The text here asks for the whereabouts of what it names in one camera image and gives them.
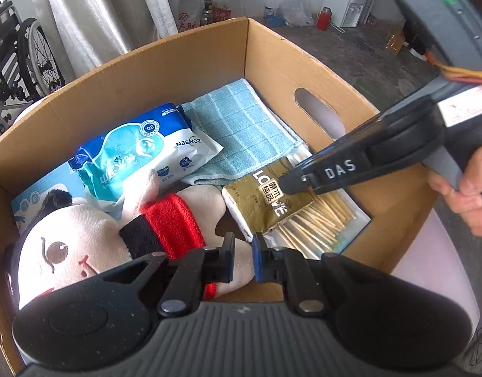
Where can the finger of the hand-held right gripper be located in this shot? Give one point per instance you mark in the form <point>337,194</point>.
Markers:
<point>299,182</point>

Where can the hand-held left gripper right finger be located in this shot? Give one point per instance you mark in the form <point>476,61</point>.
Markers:
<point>259,259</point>

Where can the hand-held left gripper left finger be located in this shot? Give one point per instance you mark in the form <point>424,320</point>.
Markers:
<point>229,259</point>

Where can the gold tissue pack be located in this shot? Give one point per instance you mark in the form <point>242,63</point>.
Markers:
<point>256,200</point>

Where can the pack of cotton swabs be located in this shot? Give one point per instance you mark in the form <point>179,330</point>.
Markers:
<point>327,224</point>

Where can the light blue checked towel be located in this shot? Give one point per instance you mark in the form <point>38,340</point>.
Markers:
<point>233,125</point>

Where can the white and blue wet wipes pack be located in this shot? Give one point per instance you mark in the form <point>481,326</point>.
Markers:
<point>146,145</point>

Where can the plush doll with red band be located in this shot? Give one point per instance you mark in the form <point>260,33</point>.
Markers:
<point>68,235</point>

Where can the brown cardboard box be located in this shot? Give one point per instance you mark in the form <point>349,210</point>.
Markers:
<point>127,78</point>

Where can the pack of blue face masks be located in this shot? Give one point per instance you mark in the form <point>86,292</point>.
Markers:
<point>33,196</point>

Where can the person's right hand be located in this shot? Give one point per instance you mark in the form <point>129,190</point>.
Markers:
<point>478,196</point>

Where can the small yellow box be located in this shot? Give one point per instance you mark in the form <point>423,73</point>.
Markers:
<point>396,43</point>

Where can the red thermos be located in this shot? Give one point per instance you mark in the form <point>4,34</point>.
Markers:
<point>324,19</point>

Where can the white water dispenser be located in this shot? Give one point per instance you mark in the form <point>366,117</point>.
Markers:
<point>345,6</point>

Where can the clear plastic bag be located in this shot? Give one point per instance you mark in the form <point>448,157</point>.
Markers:
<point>297,11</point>

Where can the small blue container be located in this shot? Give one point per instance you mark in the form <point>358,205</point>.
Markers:
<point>274,16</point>

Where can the small red box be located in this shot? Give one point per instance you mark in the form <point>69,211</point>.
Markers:
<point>221,12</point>

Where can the glass bottle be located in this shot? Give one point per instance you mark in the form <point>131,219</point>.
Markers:
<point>206,13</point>

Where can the white bag with red print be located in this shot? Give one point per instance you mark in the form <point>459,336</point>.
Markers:
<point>190,17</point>

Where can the white curtain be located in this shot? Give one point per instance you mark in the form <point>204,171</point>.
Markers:
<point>107,15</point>

